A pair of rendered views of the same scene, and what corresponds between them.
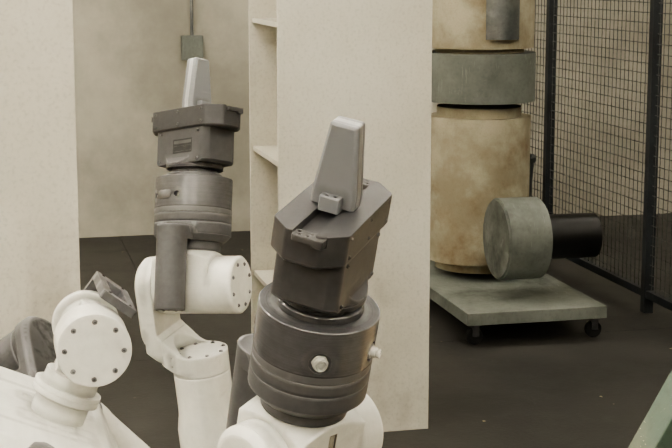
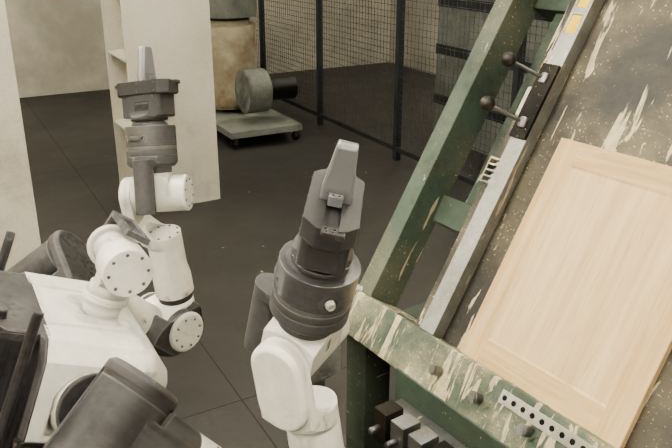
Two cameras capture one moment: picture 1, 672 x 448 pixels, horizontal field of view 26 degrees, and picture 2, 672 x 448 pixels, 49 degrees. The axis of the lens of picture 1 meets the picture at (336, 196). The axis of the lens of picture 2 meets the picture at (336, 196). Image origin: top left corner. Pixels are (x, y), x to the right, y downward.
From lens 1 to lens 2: 0.39 m
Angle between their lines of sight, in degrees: 19
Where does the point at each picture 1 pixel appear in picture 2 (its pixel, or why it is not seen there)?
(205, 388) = (170, 256)
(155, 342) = not seen: hidden behind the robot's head
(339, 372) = (341, 308)
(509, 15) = not seen: outside the picture
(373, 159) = (180, 56)
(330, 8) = not seen: outside the picture
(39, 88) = not seen: outside the picture
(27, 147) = not seen: outside the picture
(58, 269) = (12, 140)
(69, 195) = (13, 96)
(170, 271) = (145, 190)
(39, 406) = (89, 309)
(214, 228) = (169, 159)
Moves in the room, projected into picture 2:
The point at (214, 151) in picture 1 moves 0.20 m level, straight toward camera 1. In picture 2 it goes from (164, 109) to (183, 137)
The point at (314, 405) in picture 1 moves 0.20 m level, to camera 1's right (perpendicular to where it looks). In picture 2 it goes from (324, 330) to (498, 305)
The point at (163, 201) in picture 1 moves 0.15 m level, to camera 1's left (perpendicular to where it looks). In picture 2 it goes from (133, 143) to (41, 150)
